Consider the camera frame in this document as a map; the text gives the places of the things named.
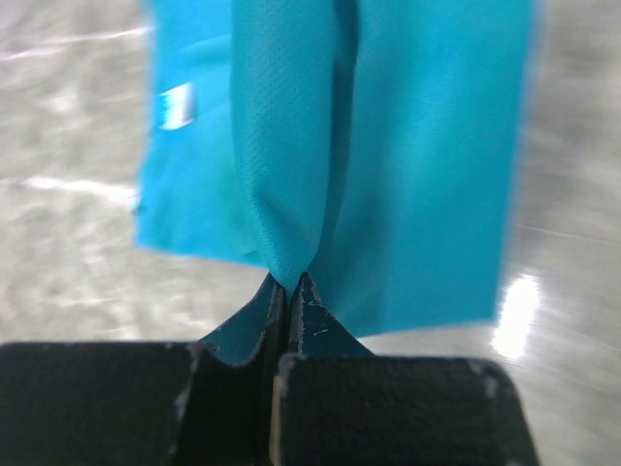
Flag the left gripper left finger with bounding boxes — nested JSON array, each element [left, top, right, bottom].
[[1, 277, 284, 465]]

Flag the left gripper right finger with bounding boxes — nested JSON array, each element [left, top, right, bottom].
[[277, 275, 539, 466]]

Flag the teal t shirt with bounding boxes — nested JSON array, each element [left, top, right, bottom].
[[134, 1, 535, 337]]

